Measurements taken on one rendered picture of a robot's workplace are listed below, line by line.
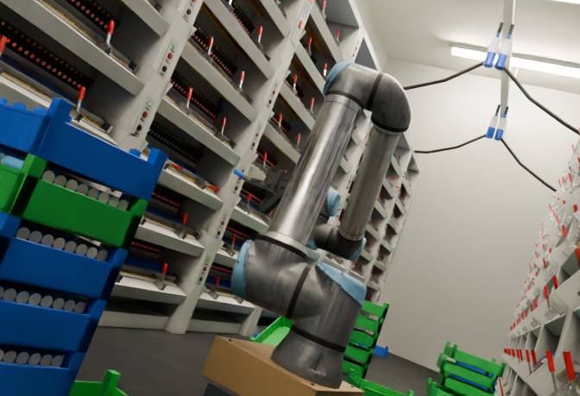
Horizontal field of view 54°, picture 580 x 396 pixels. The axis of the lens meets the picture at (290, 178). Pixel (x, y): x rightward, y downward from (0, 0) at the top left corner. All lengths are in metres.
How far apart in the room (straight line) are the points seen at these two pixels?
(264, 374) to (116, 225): 0.67
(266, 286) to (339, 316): 0.20
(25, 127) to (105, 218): 0.17
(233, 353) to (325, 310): 0.25
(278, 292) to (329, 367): 0.22
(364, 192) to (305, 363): 0.61
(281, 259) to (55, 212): 0.76
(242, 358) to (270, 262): 0.24
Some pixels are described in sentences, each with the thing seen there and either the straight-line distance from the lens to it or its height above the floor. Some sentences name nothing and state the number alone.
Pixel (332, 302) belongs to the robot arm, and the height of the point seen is 0.34.
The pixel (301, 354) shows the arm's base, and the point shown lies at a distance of 1.44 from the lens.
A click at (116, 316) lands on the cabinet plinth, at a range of 2.04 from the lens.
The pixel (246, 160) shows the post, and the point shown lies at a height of 0.74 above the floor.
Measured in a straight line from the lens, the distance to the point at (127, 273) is 2.01.
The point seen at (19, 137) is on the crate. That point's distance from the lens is 0.84.
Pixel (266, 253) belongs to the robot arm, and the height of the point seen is 0.40.
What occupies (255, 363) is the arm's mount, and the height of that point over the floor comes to 0.14.
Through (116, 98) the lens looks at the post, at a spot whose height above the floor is 0.67.
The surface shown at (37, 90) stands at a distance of 1.56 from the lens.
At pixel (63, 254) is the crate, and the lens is 0.84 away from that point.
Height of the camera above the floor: 0.38
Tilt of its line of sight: 9 degrees up
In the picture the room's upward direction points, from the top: 21 degrees clockwise
